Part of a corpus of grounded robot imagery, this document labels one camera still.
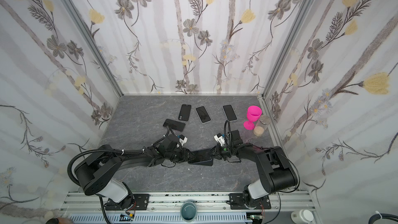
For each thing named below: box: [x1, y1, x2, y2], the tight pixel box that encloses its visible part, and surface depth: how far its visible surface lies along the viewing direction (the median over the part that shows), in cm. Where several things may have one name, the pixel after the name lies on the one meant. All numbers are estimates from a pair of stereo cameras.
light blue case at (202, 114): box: [194, 105, 212, 124], surface depth 110 cm
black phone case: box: [187, 157, 213, 166], surface depth 87 cm
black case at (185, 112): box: [178, 104, 192, 122], surface depth 113 cm
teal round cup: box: [180, 201, 198, 222], surface depth 72 cm
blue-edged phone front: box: [222, 104, 238, 121], surface depth 113 cm
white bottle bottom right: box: [290, 208, 315, 224], surface depth 65 cm
